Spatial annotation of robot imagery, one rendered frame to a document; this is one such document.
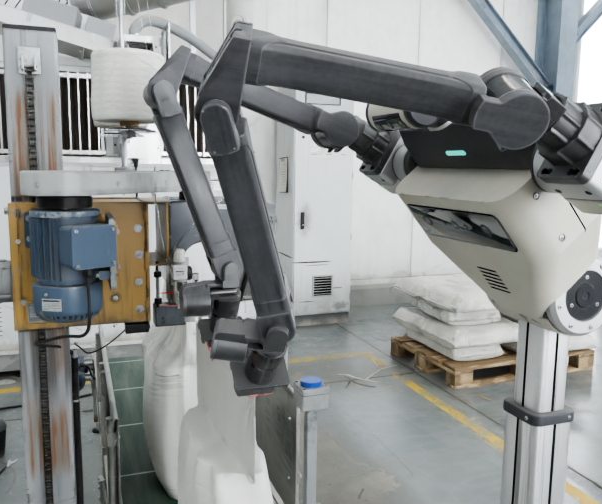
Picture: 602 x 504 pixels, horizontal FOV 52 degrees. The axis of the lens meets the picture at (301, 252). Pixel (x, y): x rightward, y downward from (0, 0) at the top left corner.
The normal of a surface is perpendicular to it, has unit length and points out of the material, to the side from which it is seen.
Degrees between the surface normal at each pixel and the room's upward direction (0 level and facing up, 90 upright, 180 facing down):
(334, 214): 90
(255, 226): 116
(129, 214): 90
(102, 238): 90
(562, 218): 90
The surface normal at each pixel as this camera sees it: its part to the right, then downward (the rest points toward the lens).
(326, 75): 0.05, 0.53
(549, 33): -0.94, 0.04
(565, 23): 0.34, 0.14
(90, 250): 0.71, 0.11
